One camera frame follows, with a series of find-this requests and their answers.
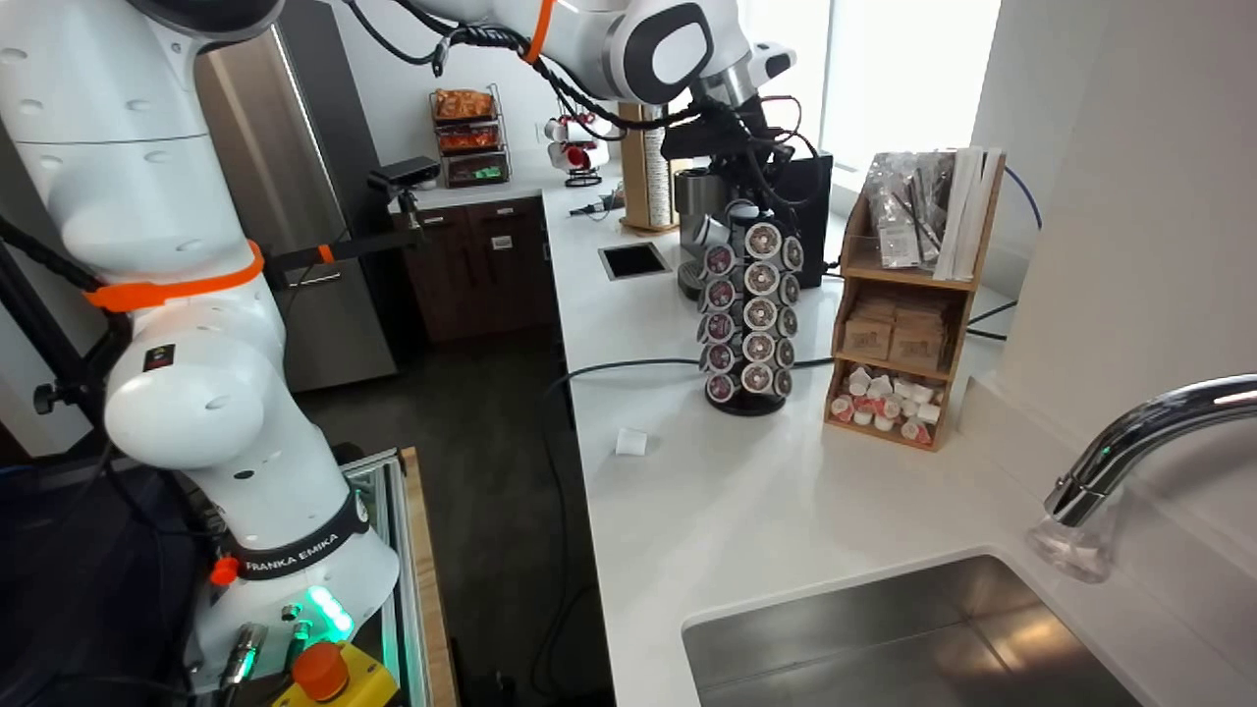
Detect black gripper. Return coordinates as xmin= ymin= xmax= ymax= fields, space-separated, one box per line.
xmin=659 ymin=43 xmax=809 ymax=217

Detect black k-cup carousel holder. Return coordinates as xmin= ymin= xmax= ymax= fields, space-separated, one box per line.
xmin=691 ymin=196 xmax=809 ymax=420

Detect wooden paper cup dispenser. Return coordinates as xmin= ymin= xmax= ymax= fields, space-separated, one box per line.
xmin=613 ymin=97 xmax=684 ymax=237

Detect black coffee machine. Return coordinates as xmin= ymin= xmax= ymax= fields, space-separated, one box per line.
xmin=725 ymin=152 xmax=835 ymax=293

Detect silver foil bags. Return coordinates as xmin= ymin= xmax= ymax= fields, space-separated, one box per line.
xmin=860 ymin=148 xmax=957 ymax=273

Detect wooden condiment organizer shelf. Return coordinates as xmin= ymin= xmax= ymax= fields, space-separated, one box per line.
xmin=819 ymin=145 xmax=1008 ymax=453

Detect red and white appliance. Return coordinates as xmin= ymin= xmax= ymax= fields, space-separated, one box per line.
xmin=544 ymin=110 xmax=617 ymax=190

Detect brown sugar packets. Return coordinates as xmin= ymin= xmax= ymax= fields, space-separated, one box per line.
xmin=835 ymin=287 xmax=955 ymax=377

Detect white creamer cups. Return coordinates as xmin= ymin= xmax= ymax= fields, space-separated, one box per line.
xmin=827 ymin=365 xmax=945 ymax=449

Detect snack rack with orange bags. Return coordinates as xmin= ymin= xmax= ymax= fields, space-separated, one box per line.
xmin=429 ymin=81 xmax=509 ymax=190

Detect dark wood cabinet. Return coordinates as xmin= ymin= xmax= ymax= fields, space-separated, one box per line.
xmin=396 ymin=192 xmax=557 ymax=351

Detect black device on cabinet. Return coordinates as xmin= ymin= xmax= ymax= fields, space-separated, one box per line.
xmin=366 ymin=152 xmax=443 ymax=201

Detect chrome sink faucet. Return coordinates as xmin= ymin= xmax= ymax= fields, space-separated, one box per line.
xmin=1035 ymin=370 xmax=1257 ymax=581

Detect black bar with orange clips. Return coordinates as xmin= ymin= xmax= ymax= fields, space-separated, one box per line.
xmin=248 ymin=226 xmax=422 ymax=293

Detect stainless steel refrigerator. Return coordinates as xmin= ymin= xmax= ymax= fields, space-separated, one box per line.
xmin=191 ymin=0 xmax=405 ymax=398

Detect stainless steel sink basin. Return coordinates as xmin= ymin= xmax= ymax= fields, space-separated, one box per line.
xmin=678 ymin=550 xmax=1150 ymax=707

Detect wood framed glass cart panel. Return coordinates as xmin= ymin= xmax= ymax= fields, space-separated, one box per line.
xmin=328 ymin=442 xmax=463 ymax=707

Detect yellow red emergency stop button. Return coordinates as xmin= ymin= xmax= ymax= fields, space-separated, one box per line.
xmin=272 ymin=637 xmax=405 ymax=707

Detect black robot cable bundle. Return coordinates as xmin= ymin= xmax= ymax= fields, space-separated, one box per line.
xmin=342 ymin=0 xmax=720 ymax=145

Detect black power cable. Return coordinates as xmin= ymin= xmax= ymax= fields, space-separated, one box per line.
xmin=561 ymin=351 xmax=841 ymax=389

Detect thin black wall cable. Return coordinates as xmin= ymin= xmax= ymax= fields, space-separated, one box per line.
xmin=964 ymin=161 xmax=1047 ymax=344

